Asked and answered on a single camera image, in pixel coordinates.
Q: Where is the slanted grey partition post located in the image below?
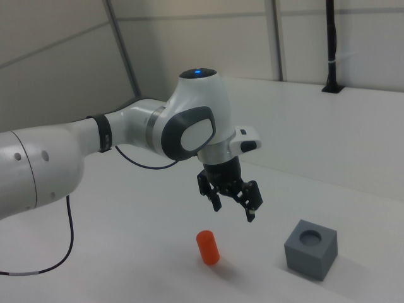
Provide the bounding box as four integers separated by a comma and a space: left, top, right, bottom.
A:
103, 0, 143, 98

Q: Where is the orange cylinder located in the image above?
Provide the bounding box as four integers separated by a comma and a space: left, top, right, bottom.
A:
196, 230, 220, 265

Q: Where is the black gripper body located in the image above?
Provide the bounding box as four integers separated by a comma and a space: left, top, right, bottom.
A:
201, 156, 244, 194

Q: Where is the grey block with round hole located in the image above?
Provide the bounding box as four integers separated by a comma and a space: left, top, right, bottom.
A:
283, 218, 339, 282

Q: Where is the upright grey partition post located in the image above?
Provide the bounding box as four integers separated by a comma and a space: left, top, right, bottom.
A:
270, 0, 285, 81

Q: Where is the black pole with base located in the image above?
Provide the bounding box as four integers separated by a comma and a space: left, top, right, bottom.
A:
321, 0, 345, 94

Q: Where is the black strap on arm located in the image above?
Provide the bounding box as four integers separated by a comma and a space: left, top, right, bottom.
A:
93, 112, 114, 153

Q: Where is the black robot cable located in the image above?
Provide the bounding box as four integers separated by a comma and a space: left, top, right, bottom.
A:
0, 144, 182, 277

